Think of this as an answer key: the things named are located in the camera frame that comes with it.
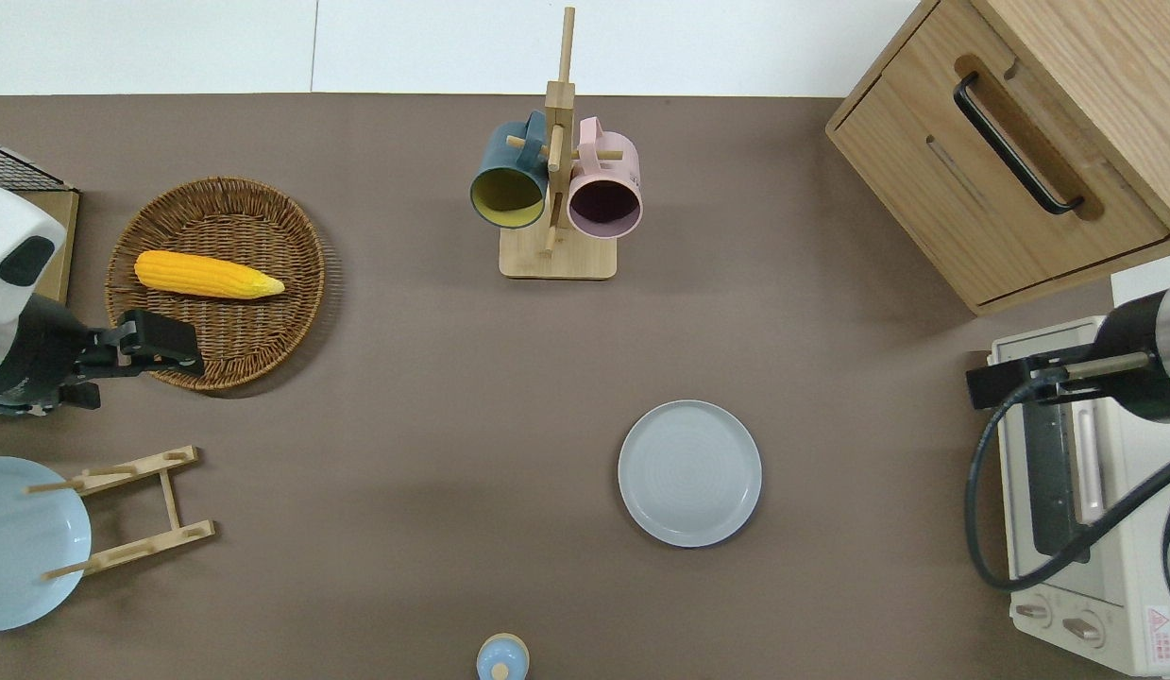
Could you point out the wooden mug tree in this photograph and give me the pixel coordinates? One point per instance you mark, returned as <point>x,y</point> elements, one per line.
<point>556,260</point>

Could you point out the yellow corn cob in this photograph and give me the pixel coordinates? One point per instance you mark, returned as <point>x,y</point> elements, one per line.
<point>202,274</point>

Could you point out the brown table mat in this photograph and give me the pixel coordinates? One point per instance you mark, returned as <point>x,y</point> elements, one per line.
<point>433,425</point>

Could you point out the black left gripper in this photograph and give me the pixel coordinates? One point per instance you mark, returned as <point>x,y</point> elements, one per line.
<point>32,354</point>

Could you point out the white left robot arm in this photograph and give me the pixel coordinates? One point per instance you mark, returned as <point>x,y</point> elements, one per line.
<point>13,231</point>

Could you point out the wooden plate rack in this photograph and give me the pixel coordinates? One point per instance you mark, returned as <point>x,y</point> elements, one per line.
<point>169,496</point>

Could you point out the gray plate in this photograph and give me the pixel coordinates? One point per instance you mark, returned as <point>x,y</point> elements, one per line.
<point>688,472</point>

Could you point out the light blue plate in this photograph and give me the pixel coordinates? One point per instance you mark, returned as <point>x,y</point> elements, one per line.
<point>23,548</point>

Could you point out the wooden cabinet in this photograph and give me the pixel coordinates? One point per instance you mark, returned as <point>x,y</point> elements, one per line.
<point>924,161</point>

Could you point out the brown wicker basket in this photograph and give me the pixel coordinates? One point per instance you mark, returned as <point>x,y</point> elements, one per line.
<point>245,340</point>

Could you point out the pink mug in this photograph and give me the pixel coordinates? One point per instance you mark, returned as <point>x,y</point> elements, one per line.
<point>605,203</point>

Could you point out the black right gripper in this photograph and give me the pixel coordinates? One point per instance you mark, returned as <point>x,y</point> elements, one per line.
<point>1132,364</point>

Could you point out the small blue bell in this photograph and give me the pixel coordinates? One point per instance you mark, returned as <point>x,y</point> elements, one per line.
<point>501,658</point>

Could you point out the cream toaster oven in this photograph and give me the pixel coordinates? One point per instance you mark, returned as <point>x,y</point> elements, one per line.
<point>1113,567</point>

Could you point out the dark blue mug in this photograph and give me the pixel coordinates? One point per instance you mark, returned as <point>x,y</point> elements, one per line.
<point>506,189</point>

